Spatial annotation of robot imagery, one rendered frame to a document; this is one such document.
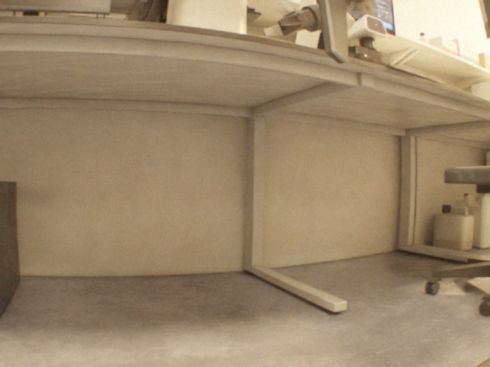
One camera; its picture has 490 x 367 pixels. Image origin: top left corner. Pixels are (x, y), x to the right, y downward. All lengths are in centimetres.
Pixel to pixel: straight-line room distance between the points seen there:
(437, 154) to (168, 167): 180
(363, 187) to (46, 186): 161
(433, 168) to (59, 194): 223
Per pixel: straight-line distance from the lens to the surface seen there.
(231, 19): 98
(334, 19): 27
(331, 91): 123
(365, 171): 219
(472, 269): 151
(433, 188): 267
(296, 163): 191
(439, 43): 276
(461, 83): 321
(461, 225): 242
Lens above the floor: 42
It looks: level
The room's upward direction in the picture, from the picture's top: 1 degrees clockwise
